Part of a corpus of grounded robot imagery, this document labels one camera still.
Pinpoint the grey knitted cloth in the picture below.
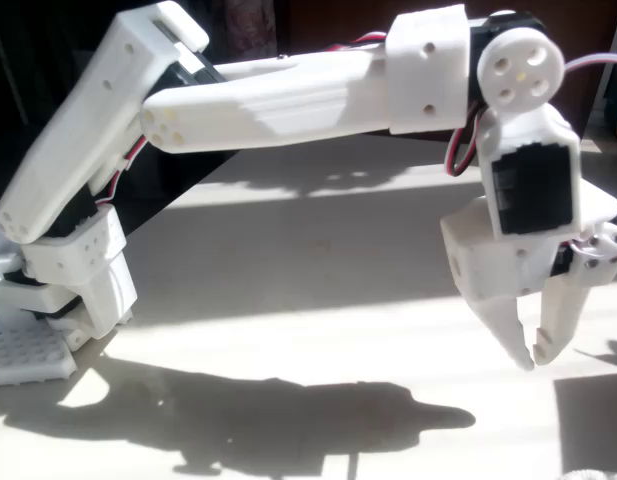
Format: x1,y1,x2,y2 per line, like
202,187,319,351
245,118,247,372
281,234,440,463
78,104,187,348
560,467,617,480

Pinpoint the floral patterned curtain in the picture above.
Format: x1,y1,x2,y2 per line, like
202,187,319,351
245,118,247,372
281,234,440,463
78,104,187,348
222,0,280,57

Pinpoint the red black wrist servo cable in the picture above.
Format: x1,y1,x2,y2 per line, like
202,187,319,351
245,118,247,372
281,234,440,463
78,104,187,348
446,97,484,177

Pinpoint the thin white cable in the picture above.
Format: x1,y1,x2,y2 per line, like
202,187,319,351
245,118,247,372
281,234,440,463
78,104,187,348
562,49,617,74

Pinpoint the red black forearm servo cable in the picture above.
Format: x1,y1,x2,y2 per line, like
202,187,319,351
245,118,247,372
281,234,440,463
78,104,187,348
327,30,389,52

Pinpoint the red black upper arm cable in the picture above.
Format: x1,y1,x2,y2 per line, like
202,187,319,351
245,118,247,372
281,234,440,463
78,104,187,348
95,133,150,206

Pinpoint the white perforated base plate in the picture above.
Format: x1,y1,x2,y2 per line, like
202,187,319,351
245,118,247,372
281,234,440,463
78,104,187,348
0,304,78,387

